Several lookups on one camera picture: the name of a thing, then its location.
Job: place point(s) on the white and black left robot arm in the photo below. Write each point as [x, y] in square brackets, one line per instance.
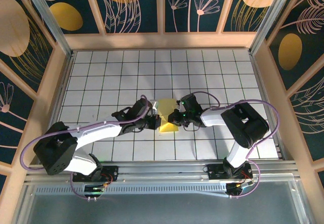
[101, 131]

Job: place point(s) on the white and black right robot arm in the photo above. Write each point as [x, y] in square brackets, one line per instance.
[212, 116]

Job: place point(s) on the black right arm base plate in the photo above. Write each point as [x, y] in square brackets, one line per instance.
[215, 172]

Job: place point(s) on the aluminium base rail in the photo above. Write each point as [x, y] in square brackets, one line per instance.
[162, 169]

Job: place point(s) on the yellow paper sheet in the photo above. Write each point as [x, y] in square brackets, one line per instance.
[167, 129]

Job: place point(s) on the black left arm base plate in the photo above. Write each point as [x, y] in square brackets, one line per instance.
[111, 171]

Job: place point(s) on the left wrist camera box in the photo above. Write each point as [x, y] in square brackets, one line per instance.
[154, 104]

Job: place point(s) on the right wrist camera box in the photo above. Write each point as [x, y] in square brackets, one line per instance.
[178, 102]

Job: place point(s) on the frosted acrylic panel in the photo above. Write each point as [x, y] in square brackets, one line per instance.
[162, 208]

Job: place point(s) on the aluminium corner post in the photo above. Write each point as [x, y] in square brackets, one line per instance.
[272, 19]
[48, 19]

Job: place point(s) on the white grid mat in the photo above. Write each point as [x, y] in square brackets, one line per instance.
[114, 69]

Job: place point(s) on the aluminium side rail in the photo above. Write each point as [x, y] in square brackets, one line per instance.
[56, 107]
[268, 107]

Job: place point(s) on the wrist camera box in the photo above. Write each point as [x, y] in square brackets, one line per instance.
[178, 102]
[154, 104]

